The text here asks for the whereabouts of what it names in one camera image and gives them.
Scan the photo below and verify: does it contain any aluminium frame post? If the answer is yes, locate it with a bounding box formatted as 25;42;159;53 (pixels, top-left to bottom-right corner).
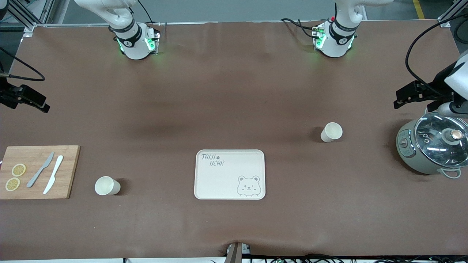
0;0;55;33
437;0;468;28

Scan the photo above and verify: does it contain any green electric cooking pot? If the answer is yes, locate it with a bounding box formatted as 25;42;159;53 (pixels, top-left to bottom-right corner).
396;111;468;179

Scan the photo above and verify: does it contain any brown table cover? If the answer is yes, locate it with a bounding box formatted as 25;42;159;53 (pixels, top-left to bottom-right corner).
0;20;468;260

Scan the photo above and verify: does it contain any bamboo cutting board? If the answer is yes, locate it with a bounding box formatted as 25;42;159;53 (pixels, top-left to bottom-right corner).
0;145;81;200

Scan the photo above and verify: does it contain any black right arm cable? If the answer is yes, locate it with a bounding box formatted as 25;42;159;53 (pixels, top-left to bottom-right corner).
0;47;45;81

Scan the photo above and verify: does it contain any black base power cable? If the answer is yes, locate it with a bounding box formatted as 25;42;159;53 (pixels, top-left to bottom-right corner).
136;0;154;24
281;18;318;39

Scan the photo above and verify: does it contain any grey metal bracket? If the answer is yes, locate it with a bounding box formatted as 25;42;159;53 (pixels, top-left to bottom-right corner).
225;242;251;263

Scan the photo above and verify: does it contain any grey plastic knife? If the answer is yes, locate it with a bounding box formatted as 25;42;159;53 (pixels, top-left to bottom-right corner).
26;152;54;188

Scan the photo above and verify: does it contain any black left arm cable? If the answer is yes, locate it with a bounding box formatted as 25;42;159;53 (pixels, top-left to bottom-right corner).
405;14;468;99

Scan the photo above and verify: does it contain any white plastic cup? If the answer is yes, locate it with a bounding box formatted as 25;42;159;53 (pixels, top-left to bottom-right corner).
321;122;343;143
94;176;121;196

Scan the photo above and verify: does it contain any glass pot lid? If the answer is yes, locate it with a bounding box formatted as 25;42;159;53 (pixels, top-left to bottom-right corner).
414;112;468;168

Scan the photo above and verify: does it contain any cream bear print tray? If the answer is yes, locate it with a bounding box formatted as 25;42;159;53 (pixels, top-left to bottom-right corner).
194;149;266;200

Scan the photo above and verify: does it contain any white plastic knife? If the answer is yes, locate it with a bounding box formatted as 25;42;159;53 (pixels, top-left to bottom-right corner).
43;155;64;195

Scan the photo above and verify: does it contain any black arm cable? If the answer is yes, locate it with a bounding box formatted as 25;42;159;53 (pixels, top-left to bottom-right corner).
405;14;468;99
0;47;45;81

